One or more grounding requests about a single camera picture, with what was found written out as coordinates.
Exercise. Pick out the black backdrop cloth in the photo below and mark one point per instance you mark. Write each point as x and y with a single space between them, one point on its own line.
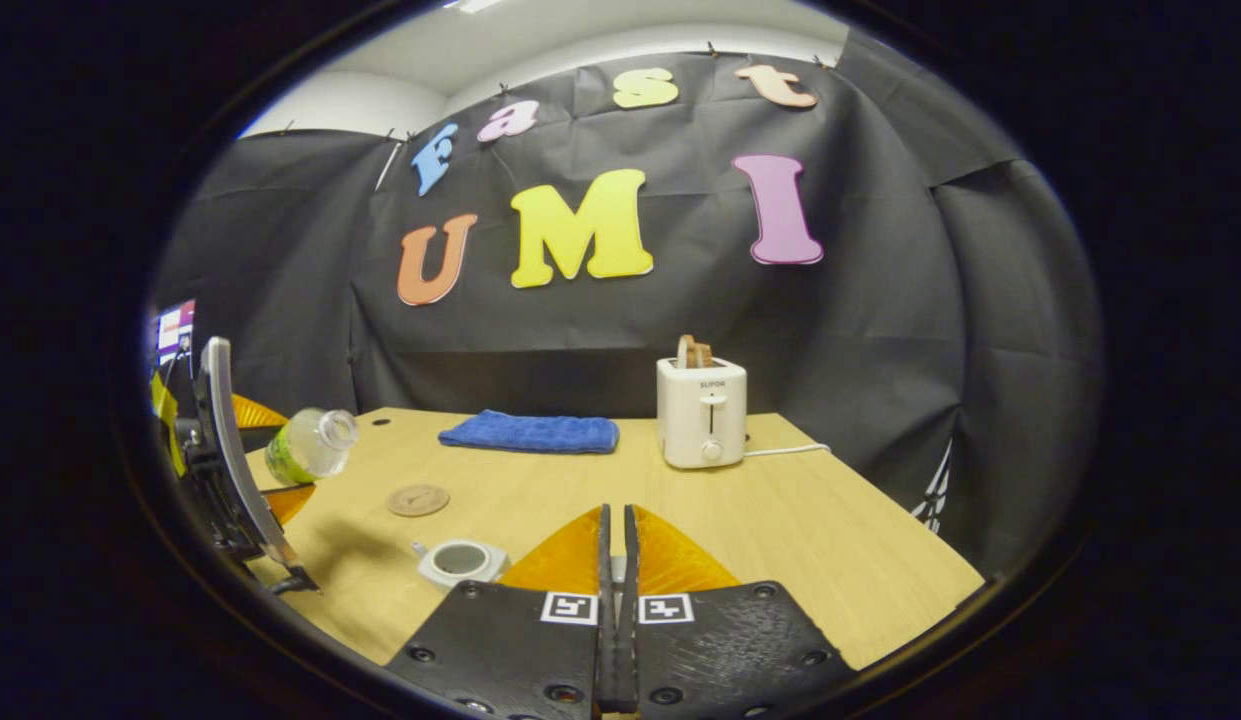
580 340

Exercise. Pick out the clear green-label water bottle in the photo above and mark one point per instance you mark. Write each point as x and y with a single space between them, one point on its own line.
305 448

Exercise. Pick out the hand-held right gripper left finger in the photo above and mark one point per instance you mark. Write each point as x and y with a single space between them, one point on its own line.
500 650

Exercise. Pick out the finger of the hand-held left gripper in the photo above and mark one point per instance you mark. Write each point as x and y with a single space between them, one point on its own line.
258 413
290 503

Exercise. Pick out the blue towel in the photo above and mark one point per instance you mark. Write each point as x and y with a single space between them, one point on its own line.
530 433

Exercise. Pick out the white striped object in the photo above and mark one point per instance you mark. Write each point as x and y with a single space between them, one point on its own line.
933 490

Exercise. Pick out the white toaster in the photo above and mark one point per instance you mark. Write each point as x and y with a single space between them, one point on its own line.
700 415

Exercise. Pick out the bread slice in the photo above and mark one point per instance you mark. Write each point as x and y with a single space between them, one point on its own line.
694 352

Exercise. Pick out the computer monitor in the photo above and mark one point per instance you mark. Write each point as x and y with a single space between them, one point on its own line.
175 332

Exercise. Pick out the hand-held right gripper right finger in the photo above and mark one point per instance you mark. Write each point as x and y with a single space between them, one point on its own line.
740 650

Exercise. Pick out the round brown coaster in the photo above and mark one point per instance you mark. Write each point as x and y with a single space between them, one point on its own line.
418 500

